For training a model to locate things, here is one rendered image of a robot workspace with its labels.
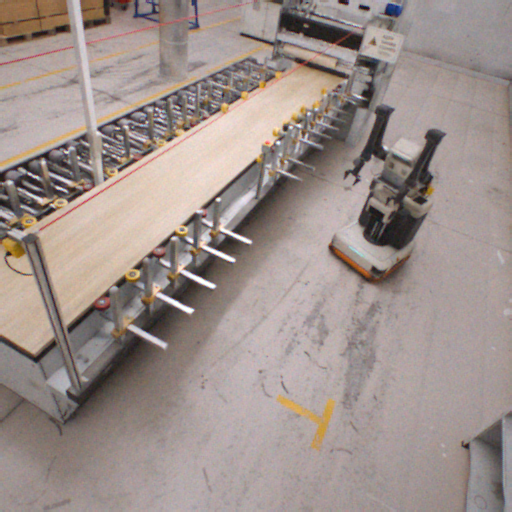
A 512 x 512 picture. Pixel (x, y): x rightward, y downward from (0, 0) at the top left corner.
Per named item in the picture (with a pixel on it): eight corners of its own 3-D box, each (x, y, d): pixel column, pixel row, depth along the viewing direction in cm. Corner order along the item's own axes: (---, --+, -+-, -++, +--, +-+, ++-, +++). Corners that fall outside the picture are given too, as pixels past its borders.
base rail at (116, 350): (351, 105, 552) (353, 98, 545) (79, 405, 196) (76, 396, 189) (345, 103, 554) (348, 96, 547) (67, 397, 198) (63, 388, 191)
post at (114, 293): (126, 343, 220) (119, 287, 188) (122, 348, 218) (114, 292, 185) (121, 340, 221) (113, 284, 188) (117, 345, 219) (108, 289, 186)
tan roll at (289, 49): (371, 79, 537) (375, 69, 528) (369, 81, 528) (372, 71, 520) (278, 49, 570) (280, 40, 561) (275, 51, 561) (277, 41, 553)
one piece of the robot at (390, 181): (375, 186, 347) (384, 165, 332) (401, 202, 334) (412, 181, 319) (365, 191, 338) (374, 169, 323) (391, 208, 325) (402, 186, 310)
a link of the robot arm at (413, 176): (445, 134, 266) (431, 128, 271) (441, 136, 263) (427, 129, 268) (417, 187, 294) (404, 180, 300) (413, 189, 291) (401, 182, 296)
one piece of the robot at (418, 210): (365, 222, 428) (395, 155, 372) (407, 250, 403) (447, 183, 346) (347, 232, 409) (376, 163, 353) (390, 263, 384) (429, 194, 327)
